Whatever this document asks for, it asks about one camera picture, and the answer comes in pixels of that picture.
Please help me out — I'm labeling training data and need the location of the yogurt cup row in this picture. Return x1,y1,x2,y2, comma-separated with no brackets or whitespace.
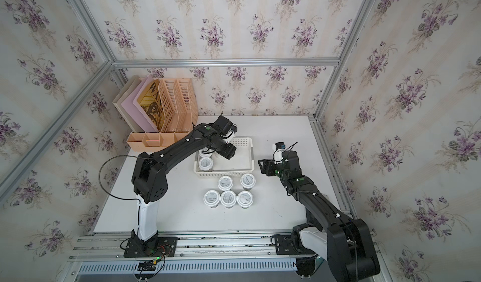
220,191,237,209
203,190,220,208
240,173,256,191
217,175,234,192
199,150,213,158
212,152,223,160
198,157,214,172
237,191,254,209

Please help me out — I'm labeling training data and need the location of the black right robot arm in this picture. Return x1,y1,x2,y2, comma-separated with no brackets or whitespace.
258,150,381,281

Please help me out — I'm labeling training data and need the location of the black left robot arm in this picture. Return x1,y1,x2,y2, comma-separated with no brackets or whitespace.
132,116,237,243

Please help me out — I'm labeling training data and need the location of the white plastic basket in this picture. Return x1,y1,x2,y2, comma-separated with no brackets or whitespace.
194,137,255,179

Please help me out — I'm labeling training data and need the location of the peach plastic file organizer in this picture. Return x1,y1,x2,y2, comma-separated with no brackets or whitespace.
127,78,199,153

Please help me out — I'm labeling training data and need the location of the yellow black patterned book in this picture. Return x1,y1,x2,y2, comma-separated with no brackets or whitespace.
136,79,165,132

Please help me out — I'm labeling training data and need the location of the pink folder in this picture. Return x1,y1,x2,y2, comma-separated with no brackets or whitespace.
121,75,159,132

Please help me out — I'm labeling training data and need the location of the beige folder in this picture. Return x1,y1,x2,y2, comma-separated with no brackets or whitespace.
113,75,144,132

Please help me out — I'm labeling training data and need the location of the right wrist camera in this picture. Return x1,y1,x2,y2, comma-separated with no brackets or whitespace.
273,142,286,164

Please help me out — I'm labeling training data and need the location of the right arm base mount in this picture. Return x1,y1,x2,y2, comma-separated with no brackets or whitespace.
270,223,315,255

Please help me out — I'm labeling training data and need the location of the aluminium rail frame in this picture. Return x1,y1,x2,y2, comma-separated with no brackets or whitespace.
58,233,327,281

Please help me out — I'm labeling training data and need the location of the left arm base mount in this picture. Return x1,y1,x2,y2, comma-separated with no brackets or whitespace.
124,230,179,258

